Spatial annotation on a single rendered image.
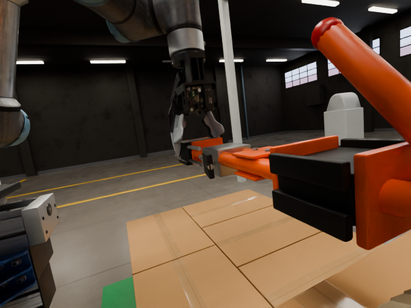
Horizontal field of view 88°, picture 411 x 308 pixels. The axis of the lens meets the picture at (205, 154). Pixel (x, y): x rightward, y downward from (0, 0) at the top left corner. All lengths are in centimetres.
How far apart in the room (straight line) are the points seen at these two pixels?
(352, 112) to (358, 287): 685
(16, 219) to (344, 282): 64
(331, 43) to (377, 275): 25
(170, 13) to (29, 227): 57
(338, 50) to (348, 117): 679
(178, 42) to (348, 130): 668
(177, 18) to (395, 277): 50
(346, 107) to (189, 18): 665
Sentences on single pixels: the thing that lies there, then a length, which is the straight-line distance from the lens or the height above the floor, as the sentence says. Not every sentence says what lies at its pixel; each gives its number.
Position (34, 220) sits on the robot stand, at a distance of 66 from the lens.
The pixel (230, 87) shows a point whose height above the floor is 170.
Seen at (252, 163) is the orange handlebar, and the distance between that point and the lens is 25.
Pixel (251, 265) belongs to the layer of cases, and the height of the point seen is 54.
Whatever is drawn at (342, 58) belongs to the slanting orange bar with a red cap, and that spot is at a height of 117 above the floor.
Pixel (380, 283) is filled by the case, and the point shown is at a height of 95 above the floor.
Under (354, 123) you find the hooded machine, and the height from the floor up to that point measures 64.
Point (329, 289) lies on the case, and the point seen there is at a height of 95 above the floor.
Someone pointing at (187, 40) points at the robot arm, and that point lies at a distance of 47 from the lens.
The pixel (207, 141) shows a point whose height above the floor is 110.
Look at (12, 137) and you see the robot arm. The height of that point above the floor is 117.
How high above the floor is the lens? 114
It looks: 8 degrees down
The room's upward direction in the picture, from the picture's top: 7 degrees counter-clockwise
